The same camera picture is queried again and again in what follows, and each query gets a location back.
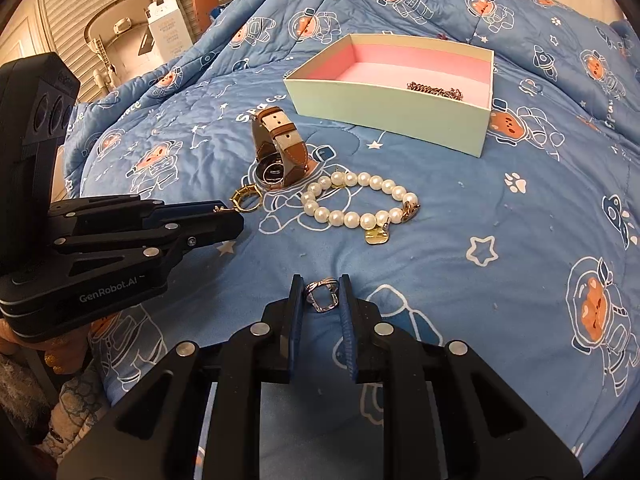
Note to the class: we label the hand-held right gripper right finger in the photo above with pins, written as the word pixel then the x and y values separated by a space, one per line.
pixel 349 332

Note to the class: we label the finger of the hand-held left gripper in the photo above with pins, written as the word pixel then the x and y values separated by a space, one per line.
pixel 215 230
pixel 190 210

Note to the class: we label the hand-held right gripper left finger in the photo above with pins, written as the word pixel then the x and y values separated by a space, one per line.
pixel 296 325

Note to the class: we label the mint green box pink inside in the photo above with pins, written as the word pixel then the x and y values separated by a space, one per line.
pixel 390 110

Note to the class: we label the beige plastic baby chair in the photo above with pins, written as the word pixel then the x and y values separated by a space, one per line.
pixel 117 35

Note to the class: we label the blue astronaut printed blanket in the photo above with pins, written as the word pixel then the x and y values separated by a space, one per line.
pixel 450 210

